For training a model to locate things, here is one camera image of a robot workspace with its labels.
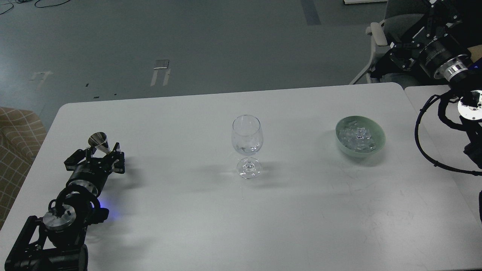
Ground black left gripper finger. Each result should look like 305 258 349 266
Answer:
64 148 95 171
104 142 125 174

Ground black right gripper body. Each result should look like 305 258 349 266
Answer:
414 29 473 82

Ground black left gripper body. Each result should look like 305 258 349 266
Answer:
66 156 115 198

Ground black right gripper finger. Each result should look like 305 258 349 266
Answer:
388 50 420 72
390 0 462 51

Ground steel double jigger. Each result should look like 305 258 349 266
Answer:
88 132 111 154

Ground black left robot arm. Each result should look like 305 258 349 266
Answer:
5 142 125 271

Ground clear ice cubes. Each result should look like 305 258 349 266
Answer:
336 120 381 153

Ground clear wine glass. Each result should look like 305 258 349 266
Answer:
231 114 264 180

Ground white office chair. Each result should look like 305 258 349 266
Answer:
350 0 428 88

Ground plaid beige sofa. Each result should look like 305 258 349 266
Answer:
0 107 47 227

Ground green bowl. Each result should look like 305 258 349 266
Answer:
335 116 386 158

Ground black floor cable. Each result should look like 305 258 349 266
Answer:
0 0 71 15

